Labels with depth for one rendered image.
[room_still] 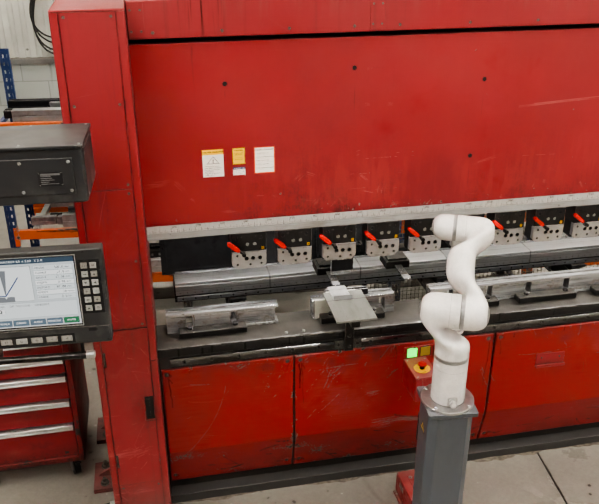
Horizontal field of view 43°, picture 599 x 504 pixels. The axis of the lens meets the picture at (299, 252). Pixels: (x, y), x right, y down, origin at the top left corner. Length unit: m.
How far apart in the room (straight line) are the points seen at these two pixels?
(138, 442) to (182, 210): 1.05
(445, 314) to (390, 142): 0.94
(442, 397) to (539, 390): 1.34
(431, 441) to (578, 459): 1.59
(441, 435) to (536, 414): 1.39
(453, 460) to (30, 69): 5.63
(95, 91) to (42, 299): 0.75
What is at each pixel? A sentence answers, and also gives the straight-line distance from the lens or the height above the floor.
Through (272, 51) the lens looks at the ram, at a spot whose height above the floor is 2.10.
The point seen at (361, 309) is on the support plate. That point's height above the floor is 1.00.
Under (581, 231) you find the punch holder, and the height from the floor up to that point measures 1.21.
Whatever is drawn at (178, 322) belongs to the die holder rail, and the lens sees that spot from 3.43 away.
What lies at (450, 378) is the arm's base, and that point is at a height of 1.13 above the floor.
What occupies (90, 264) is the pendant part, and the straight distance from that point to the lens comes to 2.61.
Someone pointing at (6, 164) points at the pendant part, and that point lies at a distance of 2.54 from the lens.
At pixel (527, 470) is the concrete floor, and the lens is 4.19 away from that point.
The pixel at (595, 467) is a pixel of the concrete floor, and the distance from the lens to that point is 4.31.
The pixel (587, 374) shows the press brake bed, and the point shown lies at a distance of 4.14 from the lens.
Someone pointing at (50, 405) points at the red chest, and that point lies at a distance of 3.83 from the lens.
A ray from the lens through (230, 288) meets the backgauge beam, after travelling 3.67.
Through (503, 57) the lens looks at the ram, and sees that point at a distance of 3.35.
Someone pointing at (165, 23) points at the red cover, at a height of 2.22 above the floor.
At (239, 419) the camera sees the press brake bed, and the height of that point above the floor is 0.45.
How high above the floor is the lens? 2.66
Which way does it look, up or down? 25 degrees down
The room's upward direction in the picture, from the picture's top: straight up
